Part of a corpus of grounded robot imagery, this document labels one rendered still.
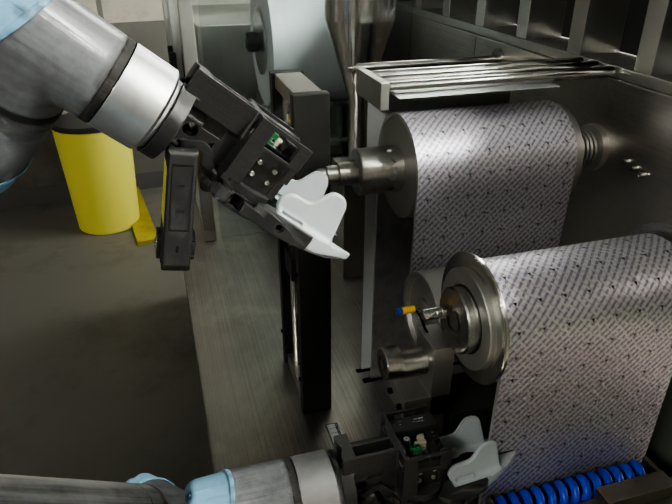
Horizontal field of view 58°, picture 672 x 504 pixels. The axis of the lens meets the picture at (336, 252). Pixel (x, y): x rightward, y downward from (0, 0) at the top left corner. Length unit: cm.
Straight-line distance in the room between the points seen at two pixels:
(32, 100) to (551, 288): 51
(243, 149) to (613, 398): 52
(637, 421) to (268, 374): 62
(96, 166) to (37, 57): 322
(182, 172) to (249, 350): 74
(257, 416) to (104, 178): 280
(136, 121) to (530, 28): 82
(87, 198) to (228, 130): 329
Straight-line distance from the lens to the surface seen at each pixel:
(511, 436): 75
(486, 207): 85
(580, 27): 105
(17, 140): 54
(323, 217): 55
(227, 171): 51
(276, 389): 112
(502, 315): 63
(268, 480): 65
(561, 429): 78
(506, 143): 85
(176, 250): 55
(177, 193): 53
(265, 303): 135
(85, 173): 373
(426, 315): 68
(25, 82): 50
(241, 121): 52
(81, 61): 49
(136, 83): 49
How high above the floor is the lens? 163
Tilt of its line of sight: 28 degrees down
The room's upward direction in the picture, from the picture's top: straight up
